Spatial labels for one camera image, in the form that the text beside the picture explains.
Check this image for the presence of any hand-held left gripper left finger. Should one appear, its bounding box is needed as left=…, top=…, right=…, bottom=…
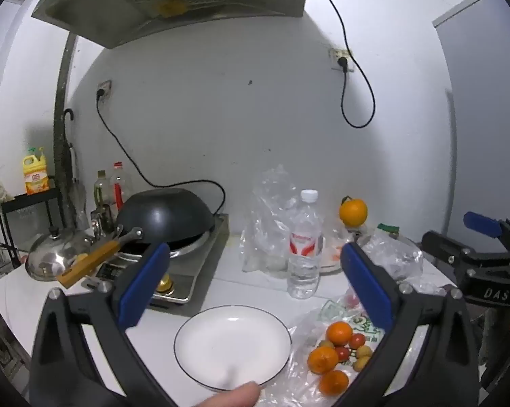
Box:
left=29, top=241, right=180, bottom=407

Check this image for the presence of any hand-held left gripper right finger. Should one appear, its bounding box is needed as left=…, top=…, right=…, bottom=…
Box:
left=335, top=241, right=481, bottom=407

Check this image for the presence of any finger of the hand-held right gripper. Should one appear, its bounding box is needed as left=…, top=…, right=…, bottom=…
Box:
left=464, top=211, right=510, bottom=260
left=421, top=230, right=478, bottom=273

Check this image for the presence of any mandarin orange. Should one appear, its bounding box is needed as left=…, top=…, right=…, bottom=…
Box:
left=318, top=370, right=350, bottom=395
left=307, top=346, right=339, bottom=374
left=326, top=321, right=354, bottom=346

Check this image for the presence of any white plate with black rim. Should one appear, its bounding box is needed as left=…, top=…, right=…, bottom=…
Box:
left=173, top=304, right=293, bottom=393

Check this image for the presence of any plastic bag with green print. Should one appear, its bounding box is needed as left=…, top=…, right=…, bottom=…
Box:
left=272, top=292, right=391, bottom=407

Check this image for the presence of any person's left hand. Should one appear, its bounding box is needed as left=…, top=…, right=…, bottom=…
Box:
left=191, top=382, right=261, bottom=407

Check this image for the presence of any crumpled clear plastic bag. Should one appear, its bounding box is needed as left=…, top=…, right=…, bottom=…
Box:
left=357, top=227, right=446, bottom=297

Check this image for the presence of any steel induction cooker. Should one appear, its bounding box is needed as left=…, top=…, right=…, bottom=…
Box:
left=81, top=214, right=230, bottom=306

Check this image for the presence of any green sponge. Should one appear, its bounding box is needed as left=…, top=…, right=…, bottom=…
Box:
left=376, top=222, right=402, bottom=238

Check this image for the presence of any clear plastic water bottle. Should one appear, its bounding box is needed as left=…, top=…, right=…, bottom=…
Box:
left=286, top=189, right=324, bottom=299

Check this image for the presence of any large orange with leaf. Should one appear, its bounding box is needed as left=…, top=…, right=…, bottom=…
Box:
left=339, top=196, right=368, bottom=227

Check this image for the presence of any steel pot lid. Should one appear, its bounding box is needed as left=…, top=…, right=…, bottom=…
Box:
left=25, top=226, right=96, bottom=283

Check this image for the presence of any clear bottle with red cap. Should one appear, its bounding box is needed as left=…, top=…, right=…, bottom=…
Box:
left=110, top=161, right=132, bottom=217

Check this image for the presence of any dark oil bottle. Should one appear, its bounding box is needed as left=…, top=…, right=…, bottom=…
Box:
left=93, top=170, right=113, bottom=230

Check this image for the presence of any black folded umbrella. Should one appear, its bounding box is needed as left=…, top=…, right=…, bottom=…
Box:
left=63, top=108, right=88, bottom=230

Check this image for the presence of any black metal rack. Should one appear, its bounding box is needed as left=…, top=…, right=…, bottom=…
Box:
left=0, top=187, right=64, bottom=272

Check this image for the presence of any yellow detergent bottle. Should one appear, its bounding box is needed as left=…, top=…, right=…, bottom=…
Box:
left=22, top=146, right=51, bottom=196

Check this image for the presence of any grey vertical pipe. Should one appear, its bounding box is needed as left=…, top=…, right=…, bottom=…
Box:
left=53, top=32, right=79, bottom=230

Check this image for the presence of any steel range hood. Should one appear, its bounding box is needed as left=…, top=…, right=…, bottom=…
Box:
left=31, top=0, right=313, bottom=49

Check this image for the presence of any black wok with wooden handle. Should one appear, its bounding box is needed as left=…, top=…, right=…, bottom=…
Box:
left=57, top=187, right=215, bottom=289

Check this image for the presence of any black cooker cable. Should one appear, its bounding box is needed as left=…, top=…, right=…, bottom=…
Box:
left=94, top=88, right=227, bottom=217

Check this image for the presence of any white wall outlet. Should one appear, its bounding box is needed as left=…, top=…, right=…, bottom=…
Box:
left=329, top=47, right=355, bottom=73

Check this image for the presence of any black range hood cable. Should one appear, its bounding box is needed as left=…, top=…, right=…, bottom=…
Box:
left=311, top=0, right=376, bottom=129

